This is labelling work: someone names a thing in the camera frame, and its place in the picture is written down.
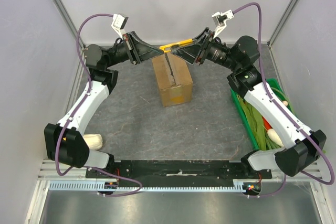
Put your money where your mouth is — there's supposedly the yellow utility knife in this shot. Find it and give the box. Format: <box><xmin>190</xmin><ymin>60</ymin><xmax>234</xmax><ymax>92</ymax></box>
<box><xmin>159</xmin><ymin>39</ymin><xmax>194</xmax><ymax>53</ymax></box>

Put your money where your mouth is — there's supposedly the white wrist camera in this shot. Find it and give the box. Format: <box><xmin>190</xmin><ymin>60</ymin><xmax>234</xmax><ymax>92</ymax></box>
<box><xmin>111</xmin><ymin>14</ymin><xmax>129</xmax><ymax>38</ymax></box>
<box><xmin>212</xmin><ymin>9</ymin><xmax>234</xmax><ymax>38</ymax></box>

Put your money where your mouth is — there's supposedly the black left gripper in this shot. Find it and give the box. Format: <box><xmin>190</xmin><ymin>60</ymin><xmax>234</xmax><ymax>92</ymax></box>
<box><xmin>106</xmin><ymin>31</ymin><xmax>164</xmax><ymax>68</ymax></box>

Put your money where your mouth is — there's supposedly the slotted cable duct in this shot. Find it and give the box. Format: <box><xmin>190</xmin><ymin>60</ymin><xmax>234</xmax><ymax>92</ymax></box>
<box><xmin>48</xmin><ymin>180</ymin><xmax>260</xmax><ymax>191</ymax></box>

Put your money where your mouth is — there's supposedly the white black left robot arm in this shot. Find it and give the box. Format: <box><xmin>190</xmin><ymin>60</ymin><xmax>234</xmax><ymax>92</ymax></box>
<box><xmin>44</xmin><ymin>31</ymin><xmax>164</xmax><ymax>178</ymax></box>

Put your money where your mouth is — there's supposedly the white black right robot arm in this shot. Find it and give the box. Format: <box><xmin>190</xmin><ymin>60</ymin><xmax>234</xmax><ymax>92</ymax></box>
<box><xmin>171</xmin><ymin>28</ymin><xmax>327</xmax><ymax>179</ymax></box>

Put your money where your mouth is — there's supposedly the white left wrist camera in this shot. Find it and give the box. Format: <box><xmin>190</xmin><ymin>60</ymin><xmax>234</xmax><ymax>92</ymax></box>
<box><xmin>111</xmin><ymin>14</ymin><xmax>129</xmax><ymax>38</ymax></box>

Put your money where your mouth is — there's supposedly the green plastic vegetable tray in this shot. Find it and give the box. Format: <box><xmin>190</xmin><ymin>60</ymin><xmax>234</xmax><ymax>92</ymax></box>
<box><xmin>230</xmin><ymin>79</ymin><xmax>295</xmax><ymax>151</ymax></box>

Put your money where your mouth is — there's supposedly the brown cardboard express box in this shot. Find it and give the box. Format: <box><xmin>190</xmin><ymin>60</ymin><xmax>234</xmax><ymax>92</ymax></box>
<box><xmin>152</xmin><ymin>52</ymin><xmax>193</xmax><ymax>107</ymax></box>

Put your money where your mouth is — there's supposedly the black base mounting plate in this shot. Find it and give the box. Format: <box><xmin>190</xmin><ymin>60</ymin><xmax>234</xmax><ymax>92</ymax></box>
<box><xmin>85</xmin><ymin>159</ymin><xmax>272</xmax><ymax>179</ymax></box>

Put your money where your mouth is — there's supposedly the aluminium frame rail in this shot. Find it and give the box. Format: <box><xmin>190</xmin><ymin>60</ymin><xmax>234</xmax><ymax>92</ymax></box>
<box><xmin>36</xmin><ymin>158</ymin><xmax>324</xmax><ymax>182</ymax></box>

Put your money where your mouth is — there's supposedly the yellow napa cabbage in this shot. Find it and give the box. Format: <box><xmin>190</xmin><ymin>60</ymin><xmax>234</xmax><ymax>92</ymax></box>
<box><xmin>83</xmin><ymin>134</ymin><xmax>103</xmax><ymax>150</ymax></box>

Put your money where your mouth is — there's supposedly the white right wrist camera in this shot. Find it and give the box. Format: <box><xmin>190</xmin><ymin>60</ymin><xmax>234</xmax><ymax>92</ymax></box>
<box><xmin>212</xmin><ymin>9</ymin><xmax>234</xmax><ymax>38</ymax></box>

